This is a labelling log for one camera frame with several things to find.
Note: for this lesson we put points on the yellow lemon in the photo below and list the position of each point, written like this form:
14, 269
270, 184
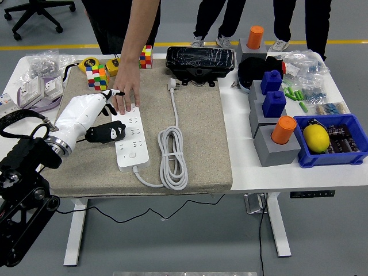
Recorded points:
316, 139

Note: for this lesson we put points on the grey block with round hole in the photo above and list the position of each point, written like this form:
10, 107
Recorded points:
276, 155
244, 53

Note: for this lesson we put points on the green cylinder piece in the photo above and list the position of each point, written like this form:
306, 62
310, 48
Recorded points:
303, 107
296, 95
301, 95
286, 92
291, 93

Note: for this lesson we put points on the dark capacitor pile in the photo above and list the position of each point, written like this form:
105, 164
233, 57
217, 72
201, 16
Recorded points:
342, 141

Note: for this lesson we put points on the black power adapter plug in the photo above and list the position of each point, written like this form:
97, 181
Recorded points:
99, 138

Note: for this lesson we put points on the blue square peg block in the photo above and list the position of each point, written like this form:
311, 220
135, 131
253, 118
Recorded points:
270, 83
273, 105

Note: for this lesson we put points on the person's forearm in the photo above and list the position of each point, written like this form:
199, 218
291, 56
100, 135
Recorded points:
138, 31

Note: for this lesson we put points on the white table leg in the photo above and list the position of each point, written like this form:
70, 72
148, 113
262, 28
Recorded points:
73, 235
278, 224

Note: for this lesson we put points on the white power strip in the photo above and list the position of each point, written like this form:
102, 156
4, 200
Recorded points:
135, 162

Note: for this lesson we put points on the black cap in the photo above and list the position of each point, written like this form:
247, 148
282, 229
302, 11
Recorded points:
250, 70

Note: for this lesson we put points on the orange cylinder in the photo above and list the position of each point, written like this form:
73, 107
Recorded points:
283, 129
256, 36

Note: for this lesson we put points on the clear bag of resistors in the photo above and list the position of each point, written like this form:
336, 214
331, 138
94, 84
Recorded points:
330, 108

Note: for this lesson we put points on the square yellow tape measure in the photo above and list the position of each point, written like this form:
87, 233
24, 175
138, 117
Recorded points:
113, 67

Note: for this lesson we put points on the black plastic-wrapped tray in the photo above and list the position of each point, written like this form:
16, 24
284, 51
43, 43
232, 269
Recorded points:
199, 59

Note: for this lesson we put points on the person's hand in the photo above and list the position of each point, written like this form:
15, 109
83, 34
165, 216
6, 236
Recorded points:
128, 82

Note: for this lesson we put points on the black mounting bracket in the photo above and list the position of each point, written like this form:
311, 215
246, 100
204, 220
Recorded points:
198, 73

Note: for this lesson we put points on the silver box under table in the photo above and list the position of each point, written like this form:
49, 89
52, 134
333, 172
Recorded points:
254, 202

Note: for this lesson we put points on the black fabric bundle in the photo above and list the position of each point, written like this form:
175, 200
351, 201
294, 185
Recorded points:
274, 66

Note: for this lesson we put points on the small clear bag blue parts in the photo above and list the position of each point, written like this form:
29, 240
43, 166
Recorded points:
313, 93

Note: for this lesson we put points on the white wall socket box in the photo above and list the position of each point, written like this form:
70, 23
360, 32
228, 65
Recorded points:
31, 90
53, 87

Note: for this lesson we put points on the clear bag of screws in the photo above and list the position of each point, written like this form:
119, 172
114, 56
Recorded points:
41, 64

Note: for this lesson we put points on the white circuit breaker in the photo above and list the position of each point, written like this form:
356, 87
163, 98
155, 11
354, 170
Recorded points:
7, 102

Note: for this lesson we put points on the blue plastic bin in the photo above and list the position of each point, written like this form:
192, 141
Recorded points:
330, 159

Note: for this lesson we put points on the black office chair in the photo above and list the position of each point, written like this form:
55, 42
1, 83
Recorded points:
38, 5

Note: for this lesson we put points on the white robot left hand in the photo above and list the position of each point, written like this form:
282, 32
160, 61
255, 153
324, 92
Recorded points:
77, 113

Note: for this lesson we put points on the multicolour puzzle cube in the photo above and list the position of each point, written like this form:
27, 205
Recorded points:
97, 77
146, 57

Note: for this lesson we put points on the large clear component bag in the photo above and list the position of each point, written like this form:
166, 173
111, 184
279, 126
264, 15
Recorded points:
307, 61

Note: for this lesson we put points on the small metal clip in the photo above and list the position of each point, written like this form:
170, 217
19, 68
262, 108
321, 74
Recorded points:
234, 84

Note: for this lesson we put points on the grey block with square hole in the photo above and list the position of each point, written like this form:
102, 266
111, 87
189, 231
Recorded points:
254, 93
256, 118

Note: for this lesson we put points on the purple plastic tray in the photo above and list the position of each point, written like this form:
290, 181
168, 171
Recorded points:
43, 107

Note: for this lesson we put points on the round yellow tape measure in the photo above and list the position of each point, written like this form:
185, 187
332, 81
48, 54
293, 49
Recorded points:
88, 64

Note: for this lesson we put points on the black table control panel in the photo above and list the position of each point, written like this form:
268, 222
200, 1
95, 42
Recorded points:
312, 194

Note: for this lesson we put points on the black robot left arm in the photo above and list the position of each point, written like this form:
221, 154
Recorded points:
26, 178

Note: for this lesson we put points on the grey-brown fabric mat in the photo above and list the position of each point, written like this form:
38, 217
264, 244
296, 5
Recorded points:
195, 129

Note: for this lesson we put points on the person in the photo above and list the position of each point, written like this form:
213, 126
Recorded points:
109, 23
233, 14
316, 23

